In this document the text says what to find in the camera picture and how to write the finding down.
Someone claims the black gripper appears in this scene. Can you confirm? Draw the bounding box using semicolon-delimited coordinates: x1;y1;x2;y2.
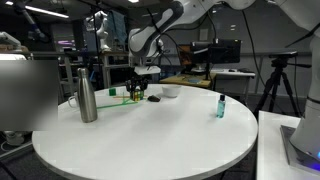
125;74;150;101

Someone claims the multicoloured Rubik's cube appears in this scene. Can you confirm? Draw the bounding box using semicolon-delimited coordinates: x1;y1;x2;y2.
130;89;145;102

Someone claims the small black object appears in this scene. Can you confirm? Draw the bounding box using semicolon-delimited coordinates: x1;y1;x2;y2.
147;94;162;103

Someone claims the white bowl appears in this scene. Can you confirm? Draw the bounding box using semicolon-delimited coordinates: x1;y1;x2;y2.
161;84;183;99

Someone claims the wooden top table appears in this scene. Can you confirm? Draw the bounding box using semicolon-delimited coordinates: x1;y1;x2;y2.
159;73;218;91

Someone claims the stainless steel water bottle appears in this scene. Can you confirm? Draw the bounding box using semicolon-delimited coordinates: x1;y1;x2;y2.
76;67;99;124

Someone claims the blue hanging cloth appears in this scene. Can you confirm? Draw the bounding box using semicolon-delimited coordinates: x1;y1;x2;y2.
110;9;128;52

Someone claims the white mug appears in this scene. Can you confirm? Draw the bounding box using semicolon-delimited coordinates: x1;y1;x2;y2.
67;92;81;110

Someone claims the teal bottle with dark cap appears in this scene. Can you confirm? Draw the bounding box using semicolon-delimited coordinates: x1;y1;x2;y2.
216;94;227;119

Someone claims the wide black monitor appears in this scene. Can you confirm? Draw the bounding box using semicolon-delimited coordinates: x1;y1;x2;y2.
189;38;242;81

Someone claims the white desk with monitor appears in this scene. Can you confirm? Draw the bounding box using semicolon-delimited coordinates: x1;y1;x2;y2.
191;67;257;104

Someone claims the white metal shelf frame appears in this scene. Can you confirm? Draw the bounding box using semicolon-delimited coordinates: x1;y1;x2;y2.
29;49;134;101

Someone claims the black hanging cable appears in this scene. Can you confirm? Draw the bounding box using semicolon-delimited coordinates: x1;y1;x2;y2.
241;9;268;88

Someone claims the black tripod with camera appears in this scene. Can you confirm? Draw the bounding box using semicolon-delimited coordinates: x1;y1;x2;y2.
253;50;313;118

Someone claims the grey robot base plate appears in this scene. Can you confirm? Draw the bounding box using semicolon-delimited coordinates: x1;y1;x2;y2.
279;124;320;176

